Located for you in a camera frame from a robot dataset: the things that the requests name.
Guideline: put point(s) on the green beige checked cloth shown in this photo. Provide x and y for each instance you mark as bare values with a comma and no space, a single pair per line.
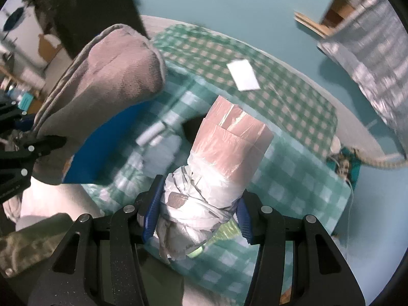
260,82

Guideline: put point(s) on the silver foil sheet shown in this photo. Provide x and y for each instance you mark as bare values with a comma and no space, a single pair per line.
371,45

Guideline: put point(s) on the grey fleece towel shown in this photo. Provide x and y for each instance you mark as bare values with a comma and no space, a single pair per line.
116,70

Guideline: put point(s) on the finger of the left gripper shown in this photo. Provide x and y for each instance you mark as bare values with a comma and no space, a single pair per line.
31,147

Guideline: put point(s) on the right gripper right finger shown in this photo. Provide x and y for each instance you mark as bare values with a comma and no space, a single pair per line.
263,226

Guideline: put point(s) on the white paper card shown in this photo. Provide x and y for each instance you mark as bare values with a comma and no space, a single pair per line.
243,75

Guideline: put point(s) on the white foam roll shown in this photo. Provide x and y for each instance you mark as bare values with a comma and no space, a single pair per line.
150,133

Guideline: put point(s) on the pink white plastic bag bundle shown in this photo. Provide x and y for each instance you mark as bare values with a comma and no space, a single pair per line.
203,194

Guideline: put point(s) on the blue cardboard box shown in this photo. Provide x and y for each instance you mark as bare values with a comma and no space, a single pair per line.
87,164

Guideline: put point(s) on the teal checked plastic cloth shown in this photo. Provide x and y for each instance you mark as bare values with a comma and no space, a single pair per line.
290,179

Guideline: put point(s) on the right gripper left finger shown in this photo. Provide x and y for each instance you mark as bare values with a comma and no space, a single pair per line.
131,226

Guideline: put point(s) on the wooden stick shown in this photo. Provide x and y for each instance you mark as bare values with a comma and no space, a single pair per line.
319,29

